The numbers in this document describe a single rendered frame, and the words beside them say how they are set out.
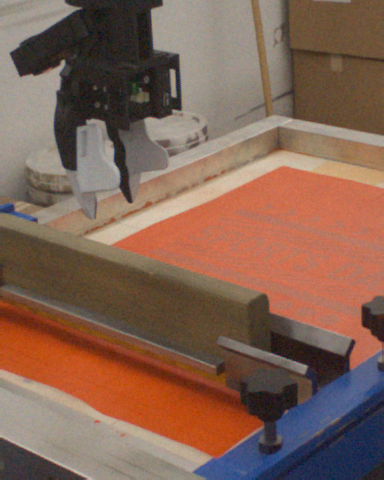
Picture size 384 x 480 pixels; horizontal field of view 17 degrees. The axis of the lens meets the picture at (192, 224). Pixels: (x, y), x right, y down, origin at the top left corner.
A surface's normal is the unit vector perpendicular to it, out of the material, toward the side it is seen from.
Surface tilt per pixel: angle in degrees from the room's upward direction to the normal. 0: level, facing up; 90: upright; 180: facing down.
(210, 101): 90
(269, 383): 0
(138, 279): 90
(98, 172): 82
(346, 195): 0
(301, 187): 0
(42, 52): 90
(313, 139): 90
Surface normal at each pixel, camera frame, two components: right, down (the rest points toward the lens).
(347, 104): -0.69, 0.30
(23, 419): -0.06, -0.93
